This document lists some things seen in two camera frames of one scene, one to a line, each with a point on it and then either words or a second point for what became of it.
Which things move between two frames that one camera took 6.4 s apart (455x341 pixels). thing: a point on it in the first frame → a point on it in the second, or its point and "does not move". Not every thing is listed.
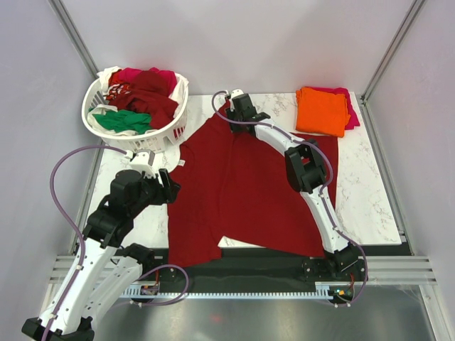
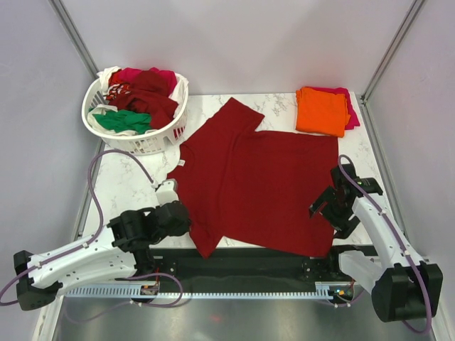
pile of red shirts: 147,91 does not move
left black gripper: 166,193 → 182,229
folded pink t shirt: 353,120 does not move
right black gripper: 230,113 → 343,226
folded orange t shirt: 321,111 does not move
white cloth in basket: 178,91 does not move
